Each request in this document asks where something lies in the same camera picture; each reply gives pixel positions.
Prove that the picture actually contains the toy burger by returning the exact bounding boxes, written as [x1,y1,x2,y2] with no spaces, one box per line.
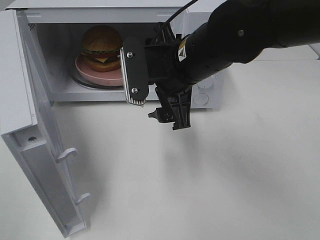
[81,25,123,72]

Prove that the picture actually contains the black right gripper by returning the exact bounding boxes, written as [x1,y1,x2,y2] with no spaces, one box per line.
[120,32,200,130]

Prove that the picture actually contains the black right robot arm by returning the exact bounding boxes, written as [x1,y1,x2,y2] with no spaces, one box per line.
[120,0,320,130]

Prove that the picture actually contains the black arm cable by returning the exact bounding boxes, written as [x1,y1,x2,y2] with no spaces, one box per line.
[149,0,198,41]

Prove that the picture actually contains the white microwave oven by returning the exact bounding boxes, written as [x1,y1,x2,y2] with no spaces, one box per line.
[0,0,219,113]

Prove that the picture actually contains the pink round plate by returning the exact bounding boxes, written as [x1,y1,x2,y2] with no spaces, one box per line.
[75,55,124,87]

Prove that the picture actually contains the white microwave door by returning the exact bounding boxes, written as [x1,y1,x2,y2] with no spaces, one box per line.
[0,9,90,237]

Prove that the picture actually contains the round white door button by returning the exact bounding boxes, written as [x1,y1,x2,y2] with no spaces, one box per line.
[193,93,209,106]

